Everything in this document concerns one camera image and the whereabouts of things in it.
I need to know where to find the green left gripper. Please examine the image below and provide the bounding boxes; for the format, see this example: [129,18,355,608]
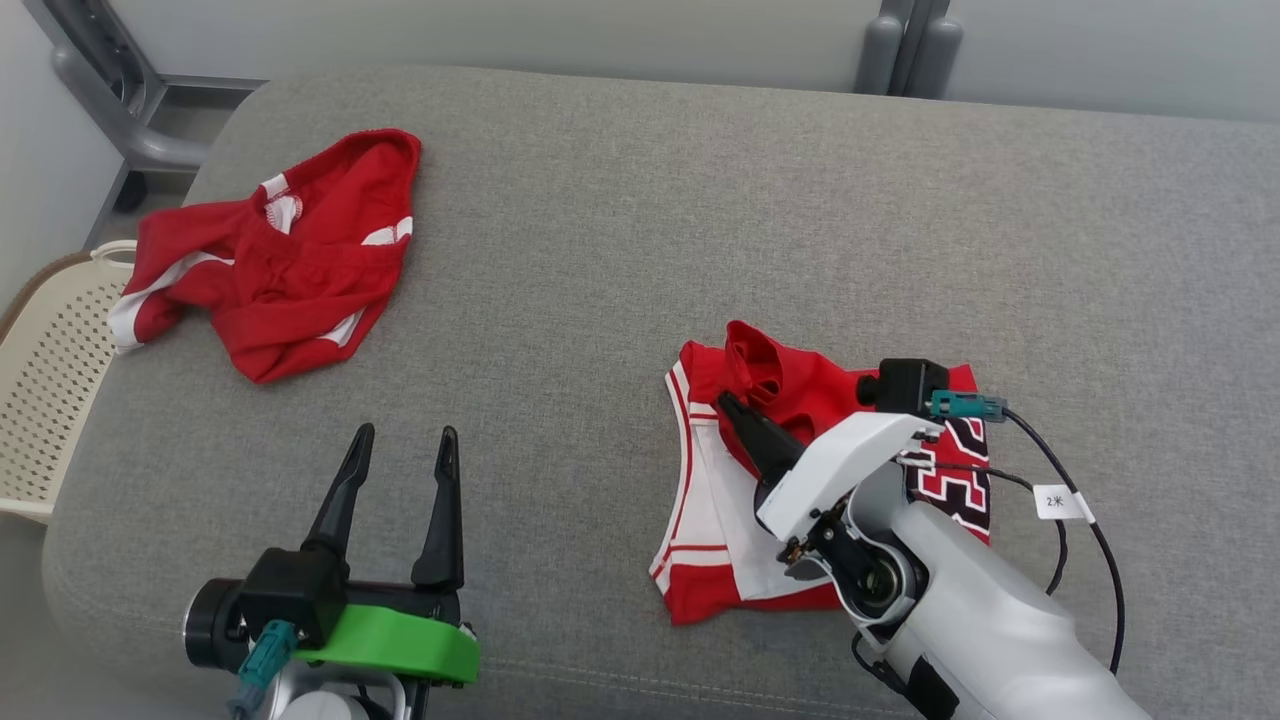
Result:
[294,422,482,687]

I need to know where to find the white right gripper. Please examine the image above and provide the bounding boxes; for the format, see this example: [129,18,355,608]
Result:
[716,392,947,583]

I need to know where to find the red basketball jersey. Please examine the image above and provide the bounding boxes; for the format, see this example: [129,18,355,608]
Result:
[647,319,995,628]

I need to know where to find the red shorts with white stripes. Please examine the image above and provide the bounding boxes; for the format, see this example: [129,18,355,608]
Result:
[106,127,423,386]

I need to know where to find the cream perforated laundry basket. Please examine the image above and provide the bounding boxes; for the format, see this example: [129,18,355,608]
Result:
[0,239,140,527]

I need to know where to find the left teal plug cable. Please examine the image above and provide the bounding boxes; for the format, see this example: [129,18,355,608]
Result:
[227,619,302,720]

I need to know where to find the right teal plug black cable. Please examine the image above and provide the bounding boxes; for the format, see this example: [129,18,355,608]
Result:
[898,391,1127,677]

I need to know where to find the white cable label tag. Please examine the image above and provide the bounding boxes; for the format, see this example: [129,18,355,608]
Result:
[1034,484,1096,524]

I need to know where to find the grey double partition post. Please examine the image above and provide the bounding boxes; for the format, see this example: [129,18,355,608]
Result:
[854,0,965,100]

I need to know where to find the grey partition base rail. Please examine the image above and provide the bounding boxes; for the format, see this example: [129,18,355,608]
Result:
[158,74,269,114]

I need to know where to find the grey partition post with foot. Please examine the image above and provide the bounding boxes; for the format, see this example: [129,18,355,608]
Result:
[24,0,216,214]

